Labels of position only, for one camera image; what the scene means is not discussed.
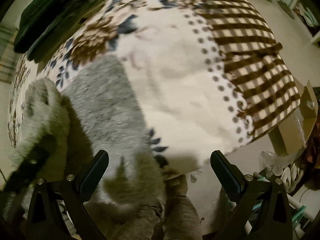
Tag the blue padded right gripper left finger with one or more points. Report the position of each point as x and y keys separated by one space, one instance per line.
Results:
x=81 y=186

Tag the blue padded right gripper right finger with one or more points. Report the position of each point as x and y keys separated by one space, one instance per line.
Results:
x=235 y=184

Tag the grey fleece pants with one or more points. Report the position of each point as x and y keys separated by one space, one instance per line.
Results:
x=97 y=111

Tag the teal white drying rack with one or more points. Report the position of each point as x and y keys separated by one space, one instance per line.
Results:
x=274 y=218

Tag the person's grey trouser legs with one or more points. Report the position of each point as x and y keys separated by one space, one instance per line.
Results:
x=144 y=207

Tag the small open cardboard box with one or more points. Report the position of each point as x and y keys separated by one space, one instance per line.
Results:
x=291 y=135

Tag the floral bed blanket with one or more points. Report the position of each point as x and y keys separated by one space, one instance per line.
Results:
x=207 y=74

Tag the grey striped curtain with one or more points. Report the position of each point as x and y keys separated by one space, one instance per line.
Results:
x=8 y=58

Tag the dark green plush coat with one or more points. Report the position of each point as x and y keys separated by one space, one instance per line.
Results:
x=46 y=24

